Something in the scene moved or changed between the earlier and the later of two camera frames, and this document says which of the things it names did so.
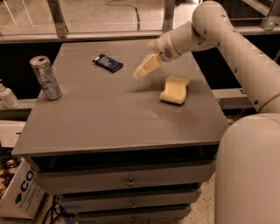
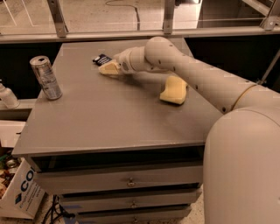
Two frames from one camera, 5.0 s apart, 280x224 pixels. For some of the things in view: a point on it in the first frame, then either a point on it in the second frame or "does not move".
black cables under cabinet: x=55 y=212 does not move
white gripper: x=164 y=47 to x=123 y=63
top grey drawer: x=122 y=178 does not move
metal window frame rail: x=60 y=33 does not move
